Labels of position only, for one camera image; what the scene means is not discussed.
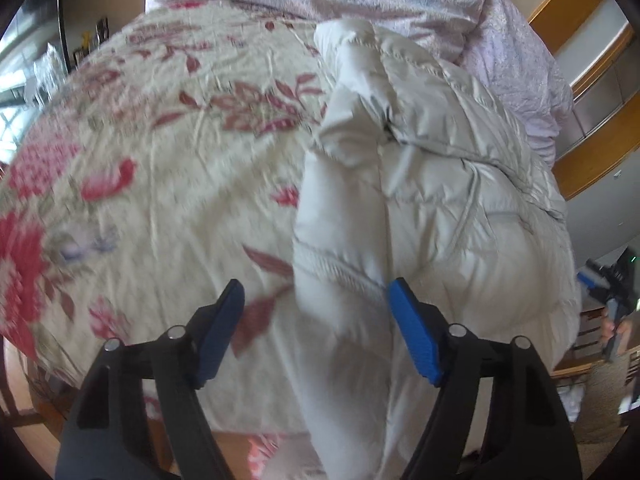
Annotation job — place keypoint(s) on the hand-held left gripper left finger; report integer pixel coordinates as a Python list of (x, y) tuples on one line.
[(221, 325)]

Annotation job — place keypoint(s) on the white puffer jacket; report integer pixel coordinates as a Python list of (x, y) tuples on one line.
[(440, 200)]

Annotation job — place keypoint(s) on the wooden slatted rack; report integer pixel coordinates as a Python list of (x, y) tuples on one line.
[(580, 345)]

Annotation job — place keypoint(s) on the wooden chair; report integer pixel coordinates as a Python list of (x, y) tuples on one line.
[(20, 390)]

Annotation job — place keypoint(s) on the floral bedspread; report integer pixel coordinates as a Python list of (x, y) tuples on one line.
[(165, 170)]

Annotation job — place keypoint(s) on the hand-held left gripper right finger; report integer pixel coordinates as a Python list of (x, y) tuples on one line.
[(414, 332)]

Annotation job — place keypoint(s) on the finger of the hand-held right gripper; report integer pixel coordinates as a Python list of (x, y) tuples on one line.
[(589, 280)]

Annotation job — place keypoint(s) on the window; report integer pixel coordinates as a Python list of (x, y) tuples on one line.
[(25, 85)]

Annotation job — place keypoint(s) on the wooden wall cabinet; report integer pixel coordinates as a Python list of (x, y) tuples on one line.
[(595, 95)]

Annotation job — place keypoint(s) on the pink floral pillow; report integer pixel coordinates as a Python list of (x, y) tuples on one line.
[(520, 70)]

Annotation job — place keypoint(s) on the person's right hand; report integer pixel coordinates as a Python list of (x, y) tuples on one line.
[(608, 329)]

